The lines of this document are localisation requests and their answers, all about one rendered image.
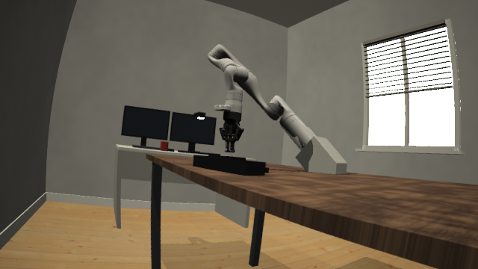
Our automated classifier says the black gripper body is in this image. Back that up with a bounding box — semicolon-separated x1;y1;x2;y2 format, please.
223;111;241;134

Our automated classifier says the black rack of three bins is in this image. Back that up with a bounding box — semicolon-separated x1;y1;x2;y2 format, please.
193;155;266;176

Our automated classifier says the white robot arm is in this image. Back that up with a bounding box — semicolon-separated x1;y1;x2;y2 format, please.
207;44;316;150

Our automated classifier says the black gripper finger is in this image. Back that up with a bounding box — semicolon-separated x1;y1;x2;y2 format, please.
229;125;244;152
220;125;230;149

